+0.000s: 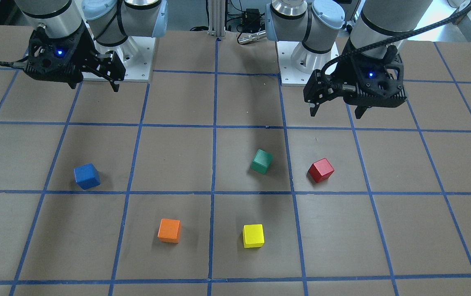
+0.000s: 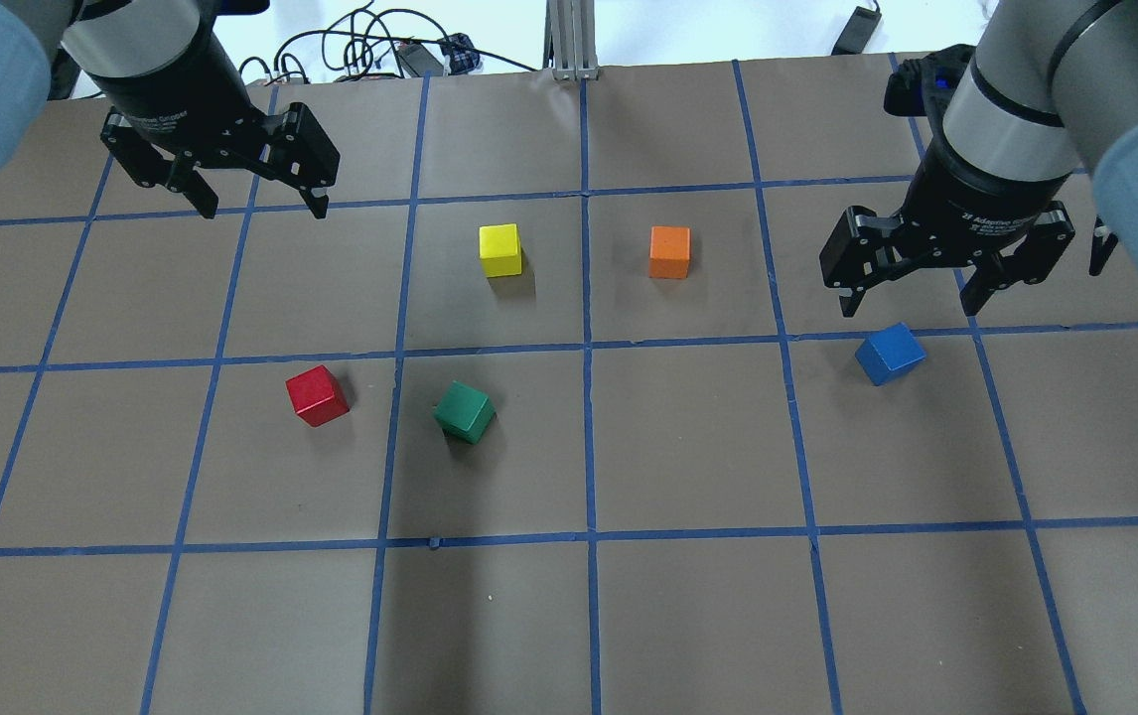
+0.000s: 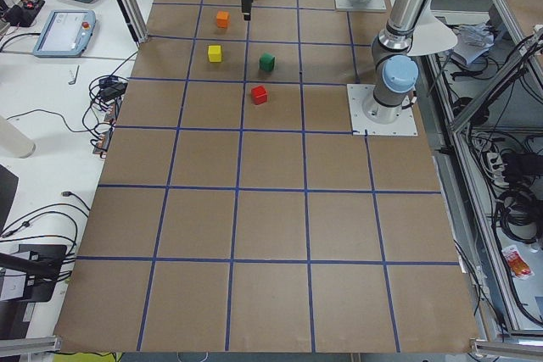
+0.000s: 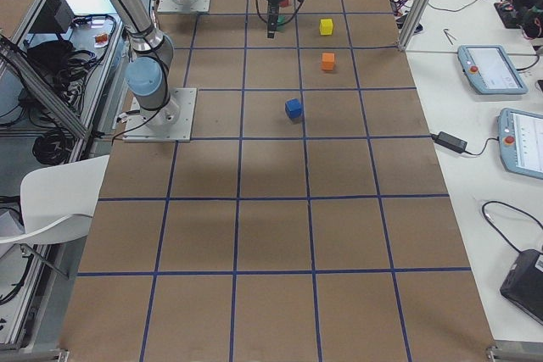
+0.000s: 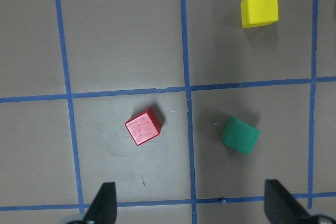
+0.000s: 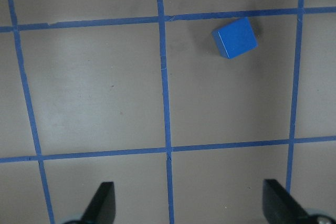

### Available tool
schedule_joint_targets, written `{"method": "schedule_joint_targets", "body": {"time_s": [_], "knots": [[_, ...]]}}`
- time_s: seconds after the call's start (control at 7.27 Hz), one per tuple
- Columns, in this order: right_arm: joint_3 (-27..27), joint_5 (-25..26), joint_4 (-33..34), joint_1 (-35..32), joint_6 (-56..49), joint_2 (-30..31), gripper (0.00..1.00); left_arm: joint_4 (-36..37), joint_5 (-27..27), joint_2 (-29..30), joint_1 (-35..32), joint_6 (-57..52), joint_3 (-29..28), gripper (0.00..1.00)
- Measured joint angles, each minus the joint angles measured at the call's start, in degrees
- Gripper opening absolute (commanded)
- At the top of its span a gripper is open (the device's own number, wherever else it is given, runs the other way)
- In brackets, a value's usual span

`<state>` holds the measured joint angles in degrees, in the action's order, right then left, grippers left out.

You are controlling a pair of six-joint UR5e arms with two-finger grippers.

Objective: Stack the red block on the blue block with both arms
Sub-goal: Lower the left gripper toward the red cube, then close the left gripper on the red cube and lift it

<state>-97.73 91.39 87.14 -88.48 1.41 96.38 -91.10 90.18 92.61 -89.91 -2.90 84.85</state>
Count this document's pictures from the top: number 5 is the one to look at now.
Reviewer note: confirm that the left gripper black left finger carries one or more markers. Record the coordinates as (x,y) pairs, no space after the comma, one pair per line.
(104,206)

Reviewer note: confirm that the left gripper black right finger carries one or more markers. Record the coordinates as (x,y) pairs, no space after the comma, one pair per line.
(280,206)

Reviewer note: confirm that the red wooden block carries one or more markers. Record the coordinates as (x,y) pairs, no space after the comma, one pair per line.
(144,126)

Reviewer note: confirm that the green wooden block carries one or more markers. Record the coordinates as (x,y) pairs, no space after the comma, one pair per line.
(240,135)

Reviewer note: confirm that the yellow wooden block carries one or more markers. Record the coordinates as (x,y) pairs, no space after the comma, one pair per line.
(257,13)

